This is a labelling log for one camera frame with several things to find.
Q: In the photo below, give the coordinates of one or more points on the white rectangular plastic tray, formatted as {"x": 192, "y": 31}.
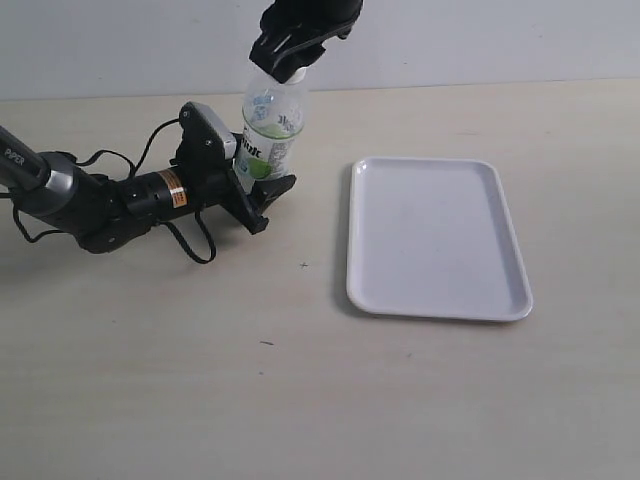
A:
{"x": 433, "y": 238}

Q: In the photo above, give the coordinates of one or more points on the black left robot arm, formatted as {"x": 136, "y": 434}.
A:
{"x": 52, "y": 193}

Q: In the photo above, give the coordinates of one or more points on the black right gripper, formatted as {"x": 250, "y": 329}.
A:
{"x": 271, "y": 51}

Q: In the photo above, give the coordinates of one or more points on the clear plastic drink bottle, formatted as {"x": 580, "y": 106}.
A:
{"x": 274, "y": 116}

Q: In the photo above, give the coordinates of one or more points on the white bottle cap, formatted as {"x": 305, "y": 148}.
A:
{"x": 298, "y": 76}

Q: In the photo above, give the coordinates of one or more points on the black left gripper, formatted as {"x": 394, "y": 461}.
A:
{"x": 204, "y": 165}

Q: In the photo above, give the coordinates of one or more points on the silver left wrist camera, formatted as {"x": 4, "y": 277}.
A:
{"x": 202, "y": 125}

